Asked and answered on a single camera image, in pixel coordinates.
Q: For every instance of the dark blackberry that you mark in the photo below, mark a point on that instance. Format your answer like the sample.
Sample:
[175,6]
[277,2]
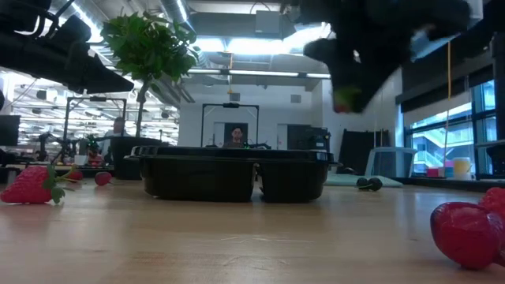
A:
[375,184]
[363,184]

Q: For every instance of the long ceiling light bar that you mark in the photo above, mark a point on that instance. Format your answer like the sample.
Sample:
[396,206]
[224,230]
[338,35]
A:
[260,73]

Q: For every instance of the blue box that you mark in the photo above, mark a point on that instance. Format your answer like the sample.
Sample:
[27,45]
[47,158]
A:
[449,171]

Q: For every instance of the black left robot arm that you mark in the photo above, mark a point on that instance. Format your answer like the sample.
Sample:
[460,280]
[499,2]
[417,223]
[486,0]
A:
[19,8]

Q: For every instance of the white office chair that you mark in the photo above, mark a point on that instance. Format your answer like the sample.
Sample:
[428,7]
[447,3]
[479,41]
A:
[390,161]

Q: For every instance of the green leafy plant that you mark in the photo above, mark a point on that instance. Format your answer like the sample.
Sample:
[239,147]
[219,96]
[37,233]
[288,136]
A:
[150,47]

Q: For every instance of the small red radish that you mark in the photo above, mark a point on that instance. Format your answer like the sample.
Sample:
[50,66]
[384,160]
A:
[75,176]
[102,178]

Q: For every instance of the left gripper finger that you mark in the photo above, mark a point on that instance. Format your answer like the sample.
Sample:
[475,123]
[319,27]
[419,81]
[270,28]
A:
[102,79]

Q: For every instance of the green folded cloth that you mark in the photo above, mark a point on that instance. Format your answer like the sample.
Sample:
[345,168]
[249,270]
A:
[339,180]

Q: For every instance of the black panel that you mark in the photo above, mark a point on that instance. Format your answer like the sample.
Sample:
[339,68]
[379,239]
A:
[357,152]

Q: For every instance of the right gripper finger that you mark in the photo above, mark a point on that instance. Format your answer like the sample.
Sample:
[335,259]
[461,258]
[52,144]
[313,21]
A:
[339,67]
[378,75]

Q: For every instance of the pink box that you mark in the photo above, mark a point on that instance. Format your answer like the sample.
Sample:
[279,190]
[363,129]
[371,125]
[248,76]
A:
[433,173]

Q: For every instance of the black gantry frame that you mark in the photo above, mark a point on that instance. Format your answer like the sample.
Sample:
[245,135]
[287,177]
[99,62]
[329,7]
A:
[96,99]
[230,105]

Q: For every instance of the red strawberry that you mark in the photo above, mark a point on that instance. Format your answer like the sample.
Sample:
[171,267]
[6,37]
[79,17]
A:
[345,96]
[461,236]
[25,185]
[495,201]

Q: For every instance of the dark monitor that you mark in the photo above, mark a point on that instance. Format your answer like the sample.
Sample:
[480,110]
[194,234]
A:
[10,130]

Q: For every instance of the black two-compartment plastic tray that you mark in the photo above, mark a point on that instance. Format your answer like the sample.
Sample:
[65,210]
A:
[197,177]

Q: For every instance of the black cabinet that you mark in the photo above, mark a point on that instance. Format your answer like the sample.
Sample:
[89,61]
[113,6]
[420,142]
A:
[304,138]

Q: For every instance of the yellow cup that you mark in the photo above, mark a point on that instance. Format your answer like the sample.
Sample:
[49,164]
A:
[462,165]

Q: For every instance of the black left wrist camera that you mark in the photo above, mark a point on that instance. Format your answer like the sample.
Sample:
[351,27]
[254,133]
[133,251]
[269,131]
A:
[67,29]

